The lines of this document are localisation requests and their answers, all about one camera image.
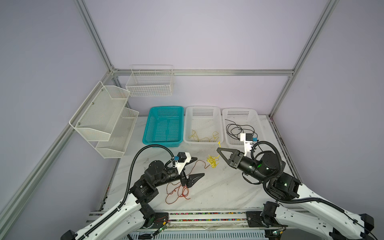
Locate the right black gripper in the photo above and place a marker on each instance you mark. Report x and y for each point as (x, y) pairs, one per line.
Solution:
(237, 159)

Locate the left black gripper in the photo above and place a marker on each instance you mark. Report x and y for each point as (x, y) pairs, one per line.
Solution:
(190, 182)

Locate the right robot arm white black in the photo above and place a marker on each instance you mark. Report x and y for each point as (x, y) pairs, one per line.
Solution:
(294, 204)

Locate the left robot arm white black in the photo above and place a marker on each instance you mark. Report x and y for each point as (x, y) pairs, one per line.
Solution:
(133, 211)

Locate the right white plastic basket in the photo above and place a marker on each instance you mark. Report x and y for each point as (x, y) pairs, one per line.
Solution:
(240, 120)

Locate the white plastic basket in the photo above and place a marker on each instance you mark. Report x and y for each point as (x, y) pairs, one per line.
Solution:
(240, 120)
(203, 126)

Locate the middle white plastic basket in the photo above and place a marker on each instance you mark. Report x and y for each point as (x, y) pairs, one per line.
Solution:
(203, 126)

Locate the teal plastic basket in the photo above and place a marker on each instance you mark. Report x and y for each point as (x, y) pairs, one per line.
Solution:
(165, 126)

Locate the lower white mesh shelf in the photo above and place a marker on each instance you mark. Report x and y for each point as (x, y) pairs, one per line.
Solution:
(121, 135)

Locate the white mesh shelf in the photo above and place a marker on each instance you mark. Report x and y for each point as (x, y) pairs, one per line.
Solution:
(121, 135)
(97, 117)

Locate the upper white mesh shelf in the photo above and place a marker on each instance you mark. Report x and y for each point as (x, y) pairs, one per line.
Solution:
(97, 117)

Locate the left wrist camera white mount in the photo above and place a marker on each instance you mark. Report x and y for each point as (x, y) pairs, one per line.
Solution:
(181, 160)

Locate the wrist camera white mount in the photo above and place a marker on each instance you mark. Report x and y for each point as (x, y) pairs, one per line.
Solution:
(181, 160)
(248, 141)

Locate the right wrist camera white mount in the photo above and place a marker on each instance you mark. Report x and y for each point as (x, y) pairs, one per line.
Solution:
(248, 141)

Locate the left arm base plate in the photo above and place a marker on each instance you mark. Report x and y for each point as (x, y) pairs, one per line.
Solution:
(155, 220)

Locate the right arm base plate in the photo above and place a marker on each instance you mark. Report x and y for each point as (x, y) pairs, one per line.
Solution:
(256, 219)

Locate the white wire wall basket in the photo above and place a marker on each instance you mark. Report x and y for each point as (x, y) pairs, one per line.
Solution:
(151, 81)

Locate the aluminium frame back bar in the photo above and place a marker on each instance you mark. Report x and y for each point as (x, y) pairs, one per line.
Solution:
(211, 72)

